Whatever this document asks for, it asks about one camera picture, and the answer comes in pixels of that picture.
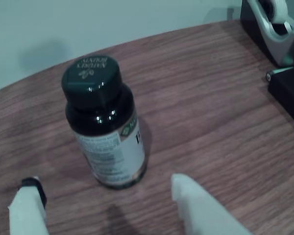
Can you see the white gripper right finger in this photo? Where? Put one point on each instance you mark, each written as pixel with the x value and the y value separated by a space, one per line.
pixel 201 208

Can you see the green-capped dark pill bottle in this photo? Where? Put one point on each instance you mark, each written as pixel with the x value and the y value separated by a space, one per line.
pixel 100 110

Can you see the black and silver tape dispenser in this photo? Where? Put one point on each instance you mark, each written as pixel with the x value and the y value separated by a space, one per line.
pixel 272 29

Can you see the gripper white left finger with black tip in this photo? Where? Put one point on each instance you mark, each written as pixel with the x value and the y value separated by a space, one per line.
pixel 27 210

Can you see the black block with screw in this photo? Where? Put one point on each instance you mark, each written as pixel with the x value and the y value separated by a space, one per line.
pixel 289 95

